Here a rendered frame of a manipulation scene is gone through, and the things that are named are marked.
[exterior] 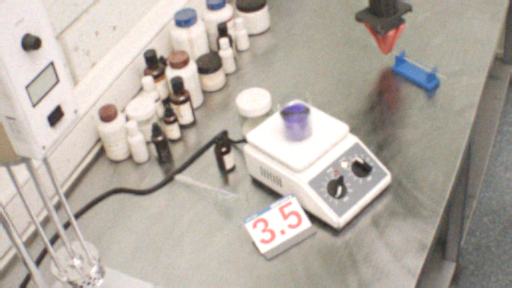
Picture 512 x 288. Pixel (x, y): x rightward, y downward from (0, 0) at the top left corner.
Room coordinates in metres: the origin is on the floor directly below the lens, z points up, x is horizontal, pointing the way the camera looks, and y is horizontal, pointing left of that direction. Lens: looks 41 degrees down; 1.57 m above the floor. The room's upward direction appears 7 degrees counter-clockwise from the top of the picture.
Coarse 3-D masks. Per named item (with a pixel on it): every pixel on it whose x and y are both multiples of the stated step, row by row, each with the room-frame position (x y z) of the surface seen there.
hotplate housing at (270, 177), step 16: (336, 144) 0.83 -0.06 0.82; (352, 144) 0.83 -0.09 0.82; (256, 160) 0.83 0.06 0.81; (272, 160) 0.81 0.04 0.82; (320, 160) 0.80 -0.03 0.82; (256, 176) 0.84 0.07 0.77; (272, 176) 0.81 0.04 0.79; (288, 176) 0.78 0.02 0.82; (304, 176) 0.77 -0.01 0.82; (288, 192) 0.78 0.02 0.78; (304, 192) 0.76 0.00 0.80; (368, 192) 0.76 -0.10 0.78; (304, 208) 0.76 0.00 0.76; (320, 208) 0.73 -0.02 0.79; (352, 208) 0.73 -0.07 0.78; (336, 224) 0.71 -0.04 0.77
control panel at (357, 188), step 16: (336, 160) 0.80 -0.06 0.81; (352, 160) 0.80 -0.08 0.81; (368, 160) 0.81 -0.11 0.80; (320, 176) 0.77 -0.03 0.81; (336, 176) 0.78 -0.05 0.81; (352, 176) 0.78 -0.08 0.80; (368, 176) 0.78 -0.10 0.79; (384, 176) 0.79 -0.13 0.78; (320, 192) 0.75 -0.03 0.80; (352, 192) 0.75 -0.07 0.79; (336, 208) 0.73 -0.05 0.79
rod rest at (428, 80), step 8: (400, 64) 1.10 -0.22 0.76; (408, 64) 1.10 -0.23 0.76; (400, 72) 1.08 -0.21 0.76; (408, 72) 1.07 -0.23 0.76; (416, 72) 1.07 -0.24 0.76; (424, 72) 1.07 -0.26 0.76; (432, 72) 1.04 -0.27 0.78; (416, 80) 1.05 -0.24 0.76; (424, 80) 1.04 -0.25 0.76; (432, 80) 1.04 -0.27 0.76; (432, 88) 1.03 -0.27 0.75
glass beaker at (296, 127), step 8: (296, 88) 0.87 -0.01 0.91; (304, 88) 0.86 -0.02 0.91; (280, 96) 0.86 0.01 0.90; (288, 96) 0.87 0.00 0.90; (296, 96) 0.87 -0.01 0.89; (304, 96) 0.86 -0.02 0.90; (280, 104) 0.86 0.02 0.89; (288, 104) 0.87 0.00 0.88; (304, 104) 0.86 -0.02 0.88; (280, 112) 0.83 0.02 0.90; (288, 112) 0.82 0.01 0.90; (296, 112) 0.81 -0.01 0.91; (304, 112) 0.82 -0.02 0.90; (280, 120) 0.84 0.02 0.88; (288, 120) 0.82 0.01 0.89; (296, 120) 0.82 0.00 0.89; (304, 120) 0.82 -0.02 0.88; (280, 128) 0.84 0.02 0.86; (288, 128) 0.82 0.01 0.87; (296, 128) 0.82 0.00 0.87; (304, 128) 0.82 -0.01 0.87; (312, 128) 0.83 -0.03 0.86; (288, 136) 0.82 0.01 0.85; (296, 136) 0.82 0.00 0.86; (304, 136) 0.82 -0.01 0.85; (312, 136) 0.83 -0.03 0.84; (296, 144) 0.82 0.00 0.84
